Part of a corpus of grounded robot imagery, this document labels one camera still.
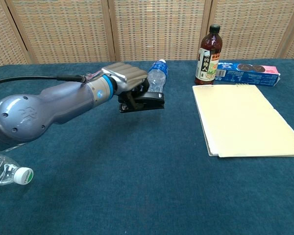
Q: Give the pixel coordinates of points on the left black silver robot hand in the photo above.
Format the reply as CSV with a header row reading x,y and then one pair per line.
x,y
123,73

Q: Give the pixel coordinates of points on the black stapler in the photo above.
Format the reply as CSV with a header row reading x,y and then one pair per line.
x,y
149,101

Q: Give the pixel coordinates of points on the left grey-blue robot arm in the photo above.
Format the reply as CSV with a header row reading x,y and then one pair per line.
x,y
51,107

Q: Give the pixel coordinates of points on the clear bottle blue label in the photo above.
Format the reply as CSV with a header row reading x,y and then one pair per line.
x,y
158,76

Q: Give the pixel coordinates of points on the woven bamboo folding screen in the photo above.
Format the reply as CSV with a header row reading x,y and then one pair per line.
x,y
156,29

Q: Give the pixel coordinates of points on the dark tea bottle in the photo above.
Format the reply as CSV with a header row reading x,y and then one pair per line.
x,y
209,56

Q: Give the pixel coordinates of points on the blue felt table cover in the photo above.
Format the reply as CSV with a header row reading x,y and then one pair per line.
x,y
137,183

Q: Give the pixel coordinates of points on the beige paper folder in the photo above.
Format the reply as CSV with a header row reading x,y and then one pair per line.
x,y
240,120

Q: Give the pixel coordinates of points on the blue pink cookie box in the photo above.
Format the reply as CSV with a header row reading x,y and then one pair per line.
x,y
250,76

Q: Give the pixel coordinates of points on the clear bottle green label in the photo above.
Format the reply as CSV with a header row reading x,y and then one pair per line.
x,y
5,171

